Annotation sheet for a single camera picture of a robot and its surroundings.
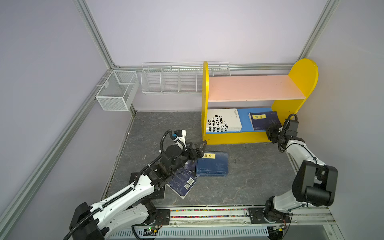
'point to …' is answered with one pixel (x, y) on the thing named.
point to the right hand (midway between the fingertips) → (266, 128)
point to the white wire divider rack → (179, 77)
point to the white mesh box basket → (118, 91)
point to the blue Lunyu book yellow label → (212, 164)
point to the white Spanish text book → (223, 120)
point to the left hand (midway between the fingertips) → (200, 145)
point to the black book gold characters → (159, 192)
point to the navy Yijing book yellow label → (260, 121)
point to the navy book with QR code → (181, 183)
